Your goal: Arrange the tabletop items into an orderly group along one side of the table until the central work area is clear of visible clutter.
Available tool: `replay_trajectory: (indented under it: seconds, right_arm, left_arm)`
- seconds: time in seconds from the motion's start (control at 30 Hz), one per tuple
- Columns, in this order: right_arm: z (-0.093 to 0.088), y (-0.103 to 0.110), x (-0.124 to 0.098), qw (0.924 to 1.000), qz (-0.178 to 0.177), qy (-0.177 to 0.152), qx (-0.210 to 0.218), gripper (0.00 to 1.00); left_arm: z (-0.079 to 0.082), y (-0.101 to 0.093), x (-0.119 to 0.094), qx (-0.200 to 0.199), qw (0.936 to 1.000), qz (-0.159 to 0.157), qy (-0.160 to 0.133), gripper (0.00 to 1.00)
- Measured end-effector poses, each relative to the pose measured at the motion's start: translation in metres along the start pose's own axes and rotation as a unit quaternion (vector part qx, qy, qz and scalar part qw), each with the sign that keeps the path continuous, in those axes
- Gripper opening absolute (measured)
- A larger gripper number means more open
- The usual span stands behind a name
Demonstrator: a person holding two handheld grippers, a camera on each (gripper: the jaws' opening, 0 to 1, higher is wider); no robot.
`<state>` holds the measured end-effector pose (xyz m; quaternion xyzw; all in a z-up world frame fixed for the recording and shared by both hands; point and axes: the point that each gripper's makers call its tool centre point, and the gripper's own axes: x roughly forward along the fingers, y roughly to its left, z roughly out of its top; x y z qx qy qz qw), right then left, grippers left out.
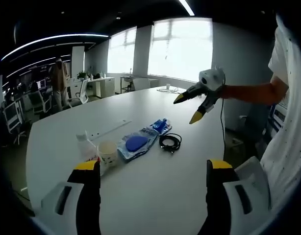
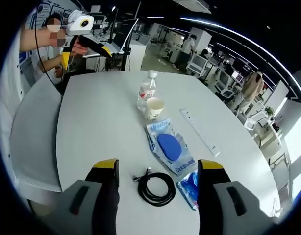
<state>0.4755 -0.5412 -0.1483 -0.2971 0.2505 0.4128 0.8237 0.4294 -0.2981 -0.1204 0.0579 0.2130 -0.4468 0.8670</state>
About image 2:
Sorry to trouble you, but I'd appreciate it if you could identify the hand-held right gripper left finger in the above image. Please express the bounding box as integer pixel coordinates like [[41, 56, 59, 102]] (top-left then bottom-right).
[[52, 158, 121, 235]]

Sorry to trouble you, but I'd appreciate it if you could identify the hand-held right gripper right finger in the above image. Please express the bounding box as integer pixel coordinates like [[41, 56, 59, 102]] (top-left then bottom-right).
[[197, 158, 276, 235]]

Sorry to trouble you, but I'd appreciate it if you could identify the blue tissue pack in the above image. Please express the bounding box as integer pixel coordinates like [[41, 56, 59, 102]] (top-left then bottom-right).
[[176, 172, 199, 212]]

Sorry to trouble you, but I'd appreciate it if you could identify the blue sponge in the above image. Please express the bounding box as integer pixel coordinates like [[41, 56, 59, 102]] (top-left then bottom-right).
[[145, 118, 198, 178]]

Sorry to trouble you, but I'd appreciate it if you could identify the clear plastic water bottle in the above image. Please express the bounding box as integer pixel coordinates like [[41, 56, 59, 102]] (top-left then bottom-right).
[[136, 70, 158, 114]]

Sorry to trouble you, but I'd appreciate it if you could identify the white paper cup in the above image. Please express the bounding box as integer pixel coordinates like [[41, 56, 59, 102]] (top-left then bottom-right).
[[143, 97, 165, 121]]

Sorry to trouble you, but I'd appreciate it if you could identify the silver laptop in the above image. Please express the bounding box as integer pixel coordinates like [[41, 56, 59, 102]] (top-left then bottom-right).
[[83, 18, 139, 59]]

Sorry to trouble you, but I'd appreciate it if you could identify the black tripod stand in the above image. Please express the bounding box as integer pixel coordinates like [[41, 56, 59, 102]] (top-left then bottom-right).
[[96, 50, 132, 73]]

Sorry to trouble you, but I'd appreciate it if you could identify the white power strip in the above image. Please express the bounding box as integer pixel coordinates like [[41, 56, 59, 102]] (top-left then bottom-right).
[[179, 109, 221, 158]]

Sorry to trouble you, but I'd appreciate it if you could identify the white table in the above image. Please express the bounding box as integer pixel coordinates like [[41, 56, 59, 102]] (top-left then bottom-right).
[[55, 70, 281, 235]]

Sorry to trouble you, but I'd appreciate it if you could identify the person's white shirt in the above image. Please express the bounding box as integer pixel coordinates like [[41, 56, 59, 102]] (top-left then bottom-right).
[[0, 61, 31, 187]]

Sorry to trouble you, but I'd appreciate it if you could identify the potted green plant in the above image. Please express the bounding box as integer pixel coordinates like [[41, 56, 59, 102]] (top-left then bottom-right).
[[264, 106, 276, 118]]

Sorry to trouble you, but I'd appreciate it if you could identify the white office chair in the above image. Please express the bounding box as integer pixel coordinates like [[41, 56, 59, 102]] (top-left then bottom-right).
[[186, 53, 208, 77]]

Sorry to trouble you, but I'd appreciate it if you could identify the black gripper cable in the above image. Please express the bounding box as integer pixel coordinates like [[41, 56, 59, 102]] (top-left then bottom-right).
[[34, 7, 65, 99]]

